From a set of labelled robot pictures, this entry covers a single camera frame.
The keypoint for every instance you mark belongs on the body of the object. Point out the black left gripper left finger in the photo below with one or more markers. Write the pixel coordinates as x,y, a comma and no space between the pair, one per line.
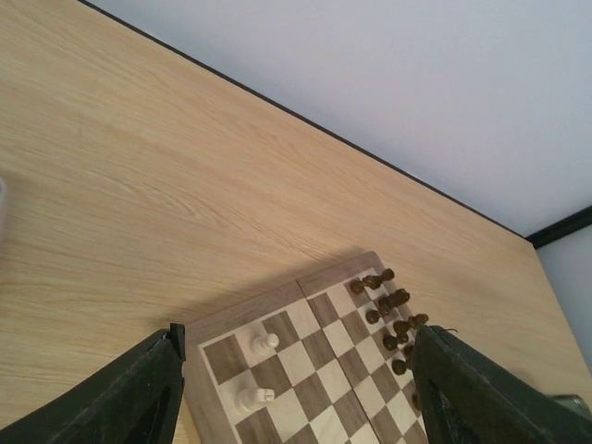
134,399

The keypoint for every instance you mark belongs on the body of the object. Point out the dark chess piece row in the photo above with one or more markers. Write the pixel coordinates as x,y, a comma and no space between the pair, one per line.
382,329

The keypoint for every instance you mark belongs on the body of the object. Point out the wooden chess board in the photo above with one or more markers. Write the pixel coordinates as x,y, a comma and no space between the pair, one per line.
312,370

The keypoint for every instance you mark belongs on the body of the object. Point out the cream piece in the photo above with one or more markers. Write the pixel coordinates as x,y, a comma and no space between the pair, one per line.
265,344

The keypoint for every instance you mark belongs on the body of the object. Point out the silver metal tin box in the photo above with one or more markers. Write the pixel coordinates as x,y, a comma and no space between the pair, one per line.
573,402

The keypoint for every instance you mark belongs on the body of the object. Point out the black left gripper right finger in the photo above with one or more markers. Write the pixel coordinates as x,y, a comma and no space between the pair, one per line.
464,397

